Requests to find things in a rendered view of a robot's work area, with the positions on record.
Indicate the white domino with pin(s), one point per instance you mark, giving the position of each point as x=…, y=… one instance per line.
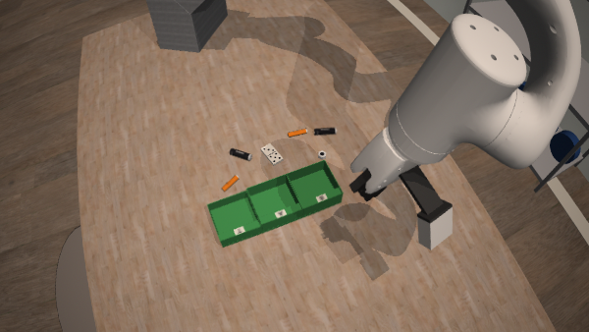
x=272, y=154

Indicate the green three-compartment tray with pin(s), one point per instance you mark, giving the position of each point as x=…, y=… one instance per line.
x=290, y=197

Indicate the black aa battery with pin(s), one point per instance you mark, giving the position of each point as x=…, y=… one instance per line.
x=240, y=154
x=325, y=131

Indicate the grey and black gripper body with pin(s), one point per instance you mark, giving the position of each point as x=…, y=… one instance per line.
x=385, y=161

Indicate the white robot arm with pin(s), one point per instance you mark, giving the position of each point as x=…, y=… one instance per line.
x=467, y=91

